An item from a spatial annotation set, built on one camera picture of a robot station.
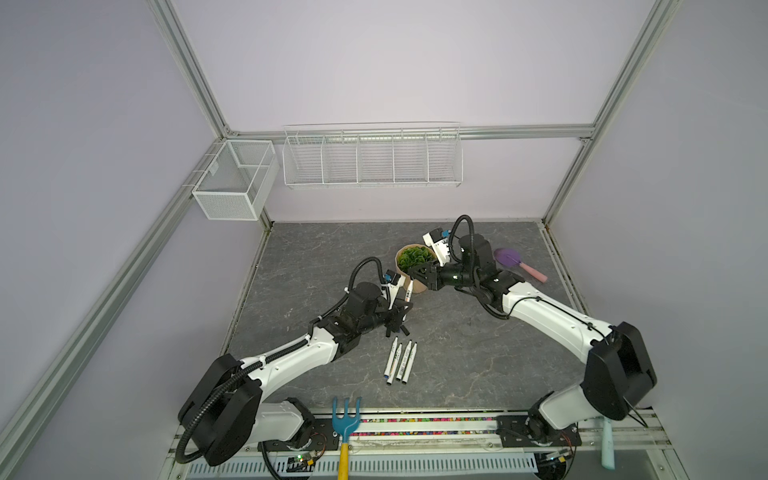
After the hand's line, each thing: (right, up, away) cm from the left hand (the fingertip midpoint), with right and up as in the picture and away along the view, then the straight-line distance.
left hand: (410, 307), depth 81 cm
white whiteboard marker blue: (-6, -16, +5) cm, 17 cm away
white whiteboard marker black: (0, +5, -2) cm, 5 cm away
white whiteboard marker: (-6, -21, +2) cm, 22 cm away
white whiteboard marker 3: (0, -16, +4) cm, 17 cm away
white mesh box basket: (-59, +40, +21) cm, 74 cm away
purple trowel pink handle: (+39, +13, +28) cm, 49 cm away
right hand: (0, +10, -2) cm, 10 cm away
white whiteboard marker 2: (-1, -16, +4) cm, 17 cm away
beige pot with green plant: (+2, +14, +15) cm, 21 cm away
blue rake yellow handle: (-17, -29, -6) cm, 34 cm away
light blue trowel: (+46, -32, -11) cm, 57 cm away
